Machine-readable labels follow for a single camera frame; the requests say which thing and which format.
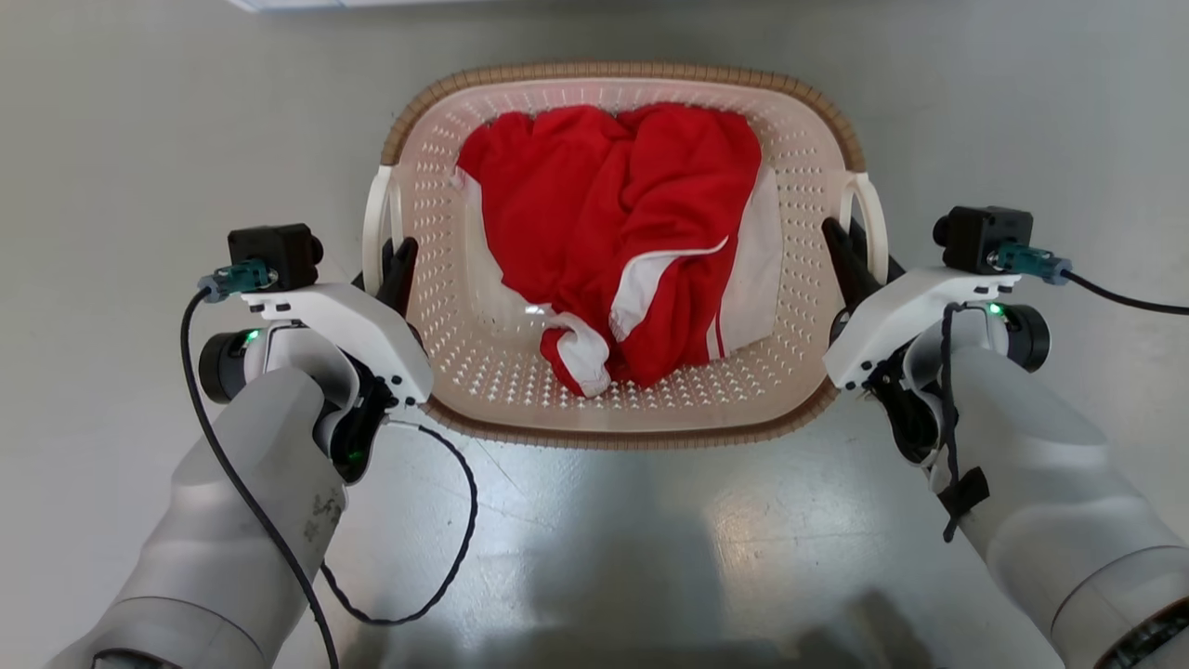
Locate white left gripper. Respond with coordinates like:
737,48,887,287
242,237,436,411

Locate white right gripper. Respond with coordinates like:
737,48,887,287
821,217,1023,392

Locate beige laundry basket brown rim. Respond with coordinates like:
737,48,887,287
360,61,891,453

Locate red and white garment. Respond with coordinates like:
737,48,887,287
453,102,784,399

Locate braided black right gripper cable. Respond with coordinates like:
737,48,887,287
936,301,991,544

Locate braided black gripper cable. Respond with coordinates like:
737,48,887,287
319,420,479,626
936,301,991,544

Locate smooth black right camera cable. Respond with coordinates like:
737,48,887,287
987,243,1189,317

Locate smooth black camera cable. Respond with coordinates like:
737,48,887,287
987,243,1189,317
179,258,341,669

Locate braided black left gripper cable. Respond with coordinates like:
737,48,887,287
319,420,479,626

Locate smooth black left camera cable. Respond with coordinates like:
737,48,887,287
179,258,341,669

